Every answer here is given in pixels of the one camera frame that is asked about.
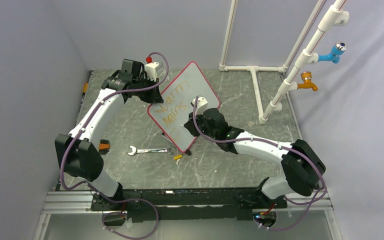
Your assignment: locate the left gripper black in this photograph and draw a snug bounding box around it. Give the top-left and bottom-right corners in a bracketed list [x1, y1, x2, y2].
[133, 76, 162, 105]

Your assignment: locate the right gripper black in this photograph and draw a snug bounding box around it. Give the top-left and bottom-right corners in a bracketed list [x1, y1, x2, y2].
[184, 109, 219, 141]

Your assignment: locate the whiteboard with red rim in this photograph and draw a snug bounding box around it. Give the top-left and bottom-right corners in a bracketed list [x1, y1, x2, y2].
[147, 61, 221, 153]

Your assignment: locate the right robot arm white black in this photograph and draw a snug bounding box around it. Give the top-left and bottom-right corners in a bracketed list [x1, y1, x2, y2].
[184, 108, 326, 208]

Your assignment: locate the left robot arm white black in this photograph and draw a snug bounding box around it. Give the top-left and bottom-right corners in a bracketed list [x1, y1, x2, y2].
[54, 56, 164, 210]

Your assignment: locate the silver combination wrench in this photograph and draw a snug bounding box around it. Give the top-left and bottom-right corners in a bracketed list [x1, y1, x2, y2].
[126, 146, 174, 156]

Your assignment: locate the black orange eraser block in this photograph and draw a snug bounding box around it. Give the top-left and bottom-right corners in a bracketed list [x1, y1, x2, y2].
[98, 139, 111, 155]

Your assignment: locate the orange tap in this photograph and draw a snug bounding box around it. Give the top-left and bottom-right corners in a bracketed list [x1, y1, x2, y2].
[297, 71, 318, 92]

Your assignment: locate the blue tap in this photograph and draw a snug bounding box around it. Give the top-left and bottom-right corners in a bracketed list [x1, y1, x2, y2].
[317, 42, 347, 64]

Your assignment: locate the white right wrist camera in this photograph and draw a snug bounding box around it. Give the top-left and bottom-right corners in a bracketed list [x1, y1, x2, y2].
[191, 96, 208, 115]

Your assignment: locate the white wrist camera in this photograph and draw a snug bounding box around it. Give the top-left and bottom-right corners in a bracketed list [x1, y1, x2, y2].
[191, 96, 208, 115]
[144, 56, 164, 82]

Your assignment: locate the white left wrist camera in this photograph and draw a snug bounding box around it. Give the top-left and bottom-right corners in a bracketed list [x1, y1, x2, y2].
[144, 56, 164, 82]

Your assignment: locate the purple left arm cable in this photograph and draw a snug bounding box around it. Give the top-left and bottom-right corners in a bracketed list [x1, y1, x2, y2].
[59, 51, 170, 240]

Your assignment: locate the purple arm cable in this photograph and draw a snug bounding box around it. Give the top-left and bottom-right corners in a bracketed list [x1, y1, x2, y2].
[191, 96, 328, 232]
[59, 51, 170, 240]

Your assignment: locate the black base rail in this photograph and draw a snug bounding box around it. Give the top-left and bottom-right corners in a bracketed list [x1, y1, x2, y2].
[90, 187, 288, 223]

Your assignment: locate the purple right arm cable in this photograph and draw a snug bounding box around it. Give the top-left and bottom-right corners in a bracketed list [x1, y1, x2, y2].
[191, 96, 328, 232]

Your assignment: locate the white pvc pipe frame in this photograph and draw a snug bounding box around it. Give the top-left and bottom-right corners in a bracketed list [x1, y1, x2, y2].
[218, 0, 350, 125]

